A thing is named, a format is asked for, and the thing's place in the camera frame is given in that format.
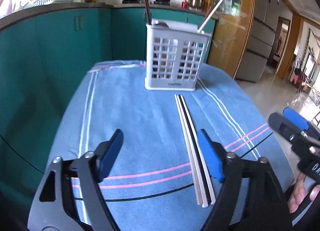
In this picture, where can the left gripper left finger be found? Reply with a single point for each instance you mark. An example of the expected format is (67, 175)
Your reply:
(92, 168)

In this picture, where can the stainless steel pot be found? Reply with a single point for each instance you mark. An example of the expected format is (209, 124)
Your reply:
(196, 4)

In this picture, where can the black chopstick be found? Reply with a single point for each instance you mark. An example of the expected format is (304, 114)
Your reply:
(200, 182)

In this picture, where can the red bottle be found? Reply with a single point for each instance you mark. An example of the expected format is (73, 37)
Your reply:
(184, 4)

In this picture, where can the white plastic utensil basket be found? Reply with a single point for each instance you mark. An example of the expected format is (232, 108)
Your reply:
(174, 54)

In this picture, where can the wooden glass sliding door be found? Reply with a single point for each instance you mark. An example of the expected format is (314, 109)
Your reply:
(231, 33)

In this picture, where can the silver refrigerator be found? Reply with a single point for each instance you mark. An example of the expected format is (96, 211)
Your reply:
(260, 42)

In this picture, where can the blue striped towel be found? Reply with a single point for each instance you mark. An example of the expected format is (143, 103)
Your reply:
(150, 186)

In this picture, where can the pink-white chopstick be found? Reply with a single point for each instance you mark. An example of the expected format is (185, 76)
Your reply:
(208, 16)

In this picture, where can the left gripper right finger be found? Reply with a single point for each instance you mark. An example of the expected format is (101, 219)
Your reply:
(226, 168)

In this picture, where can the person's right hand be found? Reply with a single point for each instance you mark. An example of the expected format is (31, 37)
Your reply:
(296, 193)

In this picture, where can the white chopstick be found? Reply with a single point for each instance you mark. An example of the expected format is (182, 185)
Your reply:
(190, 155)
(203, 163)

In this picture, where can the dark red chopstick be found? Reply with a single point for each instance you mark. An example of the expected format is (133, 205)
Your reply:
(147, 10)

